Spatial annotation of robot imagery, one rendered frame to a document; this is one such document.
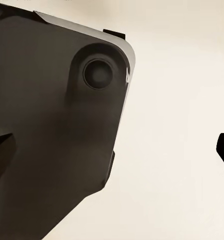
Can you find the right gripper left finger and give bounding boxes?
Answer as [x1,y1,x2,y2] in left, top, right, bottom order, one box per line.
[0,133,18,180]

